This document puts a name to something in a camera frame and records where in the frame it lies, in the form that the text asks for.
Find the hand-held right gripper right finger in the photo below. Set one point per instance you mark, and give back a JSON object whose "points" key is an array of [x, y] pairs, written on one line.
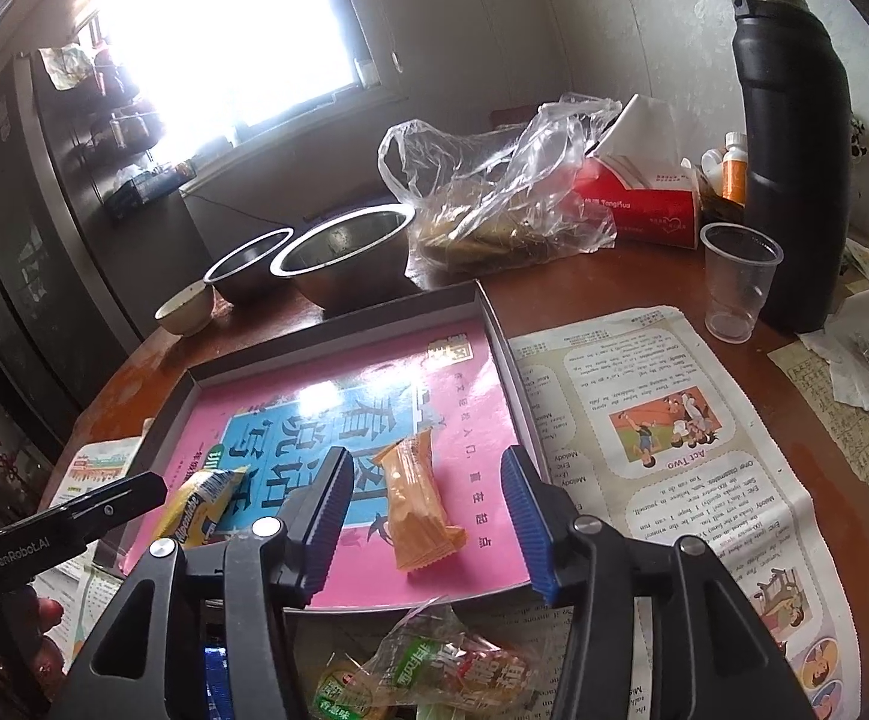
{"points": [[528, 532]]}

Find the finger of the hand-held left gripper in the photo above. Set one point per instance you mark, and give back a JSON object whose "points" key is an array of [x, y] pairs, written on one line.
{"points": [[112, 506]]}

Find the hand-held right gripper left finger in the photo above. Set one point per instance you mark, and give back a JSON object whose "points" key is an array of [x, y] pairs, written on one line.
{"points": [[329, 517]]}

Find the orange snack packet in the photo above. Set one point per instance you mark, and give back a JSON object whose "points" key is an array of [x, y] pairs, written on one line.
{"points": [[412, 502]]}

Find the yellow snack packet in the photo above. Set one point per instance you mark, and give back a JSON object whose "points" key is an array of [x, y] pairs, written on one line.
{"points": [[202, 502]]}

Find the grey cardboard tray pink lining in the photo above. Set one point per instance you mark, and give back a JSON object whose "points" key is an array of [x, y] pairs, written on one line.
{"points": [[464, 405]]}

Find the green clear snack packet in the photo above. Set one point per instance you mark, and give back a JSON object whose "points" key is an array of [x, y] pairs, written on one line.
{"points": [[412, 652]]}

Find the blue snack packet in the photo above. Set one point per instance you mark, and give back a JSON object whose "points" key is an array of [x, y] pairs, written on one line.
{"points": [[213, 682]]}

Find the person's left hand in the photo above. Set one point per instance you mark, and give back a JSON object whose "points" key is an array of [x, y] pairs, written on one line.
{"points": [[48, 611]]}

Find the leaflet with orange header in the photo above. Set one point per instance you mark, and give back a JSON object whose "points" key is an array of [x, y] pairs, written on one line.
{"points": [[97, 457]]}

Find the illustrated newspaper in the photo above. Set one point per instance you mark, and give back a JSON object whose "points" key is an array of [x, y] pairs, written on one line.
{"points": [[704, 465], [97, 592]]}

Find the small ceramic bowl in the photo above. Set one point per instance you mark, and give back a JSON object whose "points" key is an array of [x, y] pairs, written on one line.
{"points": [[183, 315]]}

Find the large steel bowl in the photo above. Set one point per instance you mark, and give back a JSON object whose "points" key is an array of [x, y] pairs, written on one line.
{"points": [[344, 270]]}

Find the small steel bowl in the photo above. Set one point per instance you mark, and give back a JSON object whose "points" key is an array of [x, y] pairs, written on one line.
{"points": [[243, 277]]}

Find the dark grey refrigerator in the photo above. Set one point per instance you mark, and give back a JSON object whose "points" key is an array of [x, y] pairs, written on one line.
{"points": [[29, 240]]}

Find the clear plastic cup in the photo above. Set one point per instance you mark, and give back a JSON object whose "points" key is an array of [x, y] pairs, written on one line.
{"points": [[734, 292]]}

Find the clear plastic bag with food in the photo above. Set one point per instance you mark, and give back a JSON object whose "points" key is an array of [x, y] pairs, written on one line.
{"points": [[494, 217]]}

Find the handwritten paper sheet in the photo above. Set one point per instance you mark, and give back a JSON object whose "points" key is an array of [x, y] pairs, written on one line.
{"points": [[816, 397]]}

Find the red tissue box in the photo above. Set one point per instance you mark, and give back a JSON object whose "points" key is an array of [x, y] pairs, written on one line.
{"points": [[644, 202]]}

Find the crumpled white paper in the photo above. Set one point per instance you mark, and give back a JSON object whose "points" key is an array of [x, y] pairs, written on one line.
{"points": [[854, 390]]}

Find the fridge side storage rack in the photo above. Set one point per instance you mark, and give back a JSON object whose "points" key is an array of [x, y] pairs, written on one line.
{"points": [[104, 105]]}

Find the orange medicine bottle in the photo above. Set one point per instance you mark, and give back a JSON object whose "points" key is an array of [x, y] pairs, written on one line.
{"points": [[734, 176]]}

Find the black thermos bottle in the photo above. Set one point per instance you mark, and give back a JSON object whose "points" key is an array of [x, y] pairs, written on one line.
{"points": [[786, 165]]}

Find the bright window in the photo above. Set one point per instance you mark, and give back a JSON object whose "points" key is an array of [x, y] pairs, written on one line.
{"points": [[254, 30]]}

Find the brown spotted decoration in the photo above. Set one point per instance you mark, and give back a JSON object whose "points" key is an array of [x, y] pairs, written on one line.
{"points": [[859, 135]]}

